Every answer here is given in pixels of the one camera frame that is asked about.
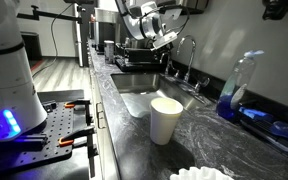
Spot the white paper cup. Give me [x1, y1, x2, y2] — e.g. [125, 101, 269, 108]
[149, 96, 184, 146]

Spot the chrome sink faucet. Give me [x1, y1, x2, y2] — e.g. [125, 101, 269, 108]
[176, 34, 198, 83]

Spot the steel paper towel dispenser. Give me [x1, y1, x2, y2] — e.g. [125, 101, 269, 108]
[157, 0, 210, 16]

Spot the dark metal robot cart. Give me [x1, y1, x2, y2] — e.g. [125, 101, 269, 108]
[0, 88, 102, 180]

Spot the white coffee filter stack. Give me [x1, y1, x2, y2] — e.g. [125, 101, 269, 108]
[169, 165, 236, 180]

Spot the clear blue soap bottle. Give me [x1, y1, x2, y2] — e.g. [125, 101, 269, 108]
[215, 49, 266, 122]

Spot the black floor bin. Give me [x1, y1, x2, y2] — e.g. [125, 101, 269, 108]
[19, 31, 44, 62]

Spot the metal cabinet door handle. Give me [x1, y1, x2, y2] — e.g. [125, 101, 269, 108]
[95, 101, 107, 131]

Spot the black hanging cable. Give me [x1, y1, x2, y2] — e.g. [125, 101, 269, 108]
[31, 2, 76, 79]

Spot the blue scrub brush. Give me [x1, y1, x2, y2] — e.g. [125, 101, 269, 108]
[271, 120, 288, 140]

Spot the metal stand post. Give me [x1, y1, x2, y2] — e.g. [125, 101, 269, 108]
[73, 2, 96, 68]

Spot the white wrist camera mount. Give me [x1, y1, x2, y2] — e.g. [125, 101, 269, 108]
[152, 31, 179, 51]

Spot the blue sponge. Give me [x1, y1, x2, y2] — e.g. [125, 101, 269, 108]
[238, 106, 276, 123]

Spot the stainless steel sink basin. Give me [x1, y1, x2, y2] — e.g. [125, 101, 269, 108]
[110, 72, 207, 120]

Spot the black sponge tray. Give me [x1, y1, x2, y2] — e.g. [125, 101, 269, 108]
[238, 111, 288, 164]

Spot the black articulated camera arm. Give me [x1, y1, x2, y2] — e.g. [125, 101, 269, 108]
[16, 4, 82, 25]

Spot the black perforated breadboard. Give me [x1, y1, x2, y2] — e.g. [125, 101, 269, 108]
[0, 99, 96, 175]

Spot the black wall dispenser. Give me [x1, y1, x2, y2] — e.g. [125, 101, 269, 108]
[261, 0, 288, 21]

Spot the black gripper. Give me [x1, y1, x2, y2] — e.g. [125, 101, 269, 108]
[149, 42, 168, 59]

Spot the small metal canister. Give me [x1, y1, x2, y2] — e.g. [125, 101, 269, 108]
[103, 39, 116, 63]

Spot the black dish rack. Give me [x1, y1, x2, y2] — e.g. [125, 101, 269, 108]
[113, 42, 168, 73]

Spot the chrome faucet handle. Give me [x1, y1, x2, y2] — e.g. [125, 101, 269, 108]
[159, 51, 174, 76]
[193, 77, 211, 94]

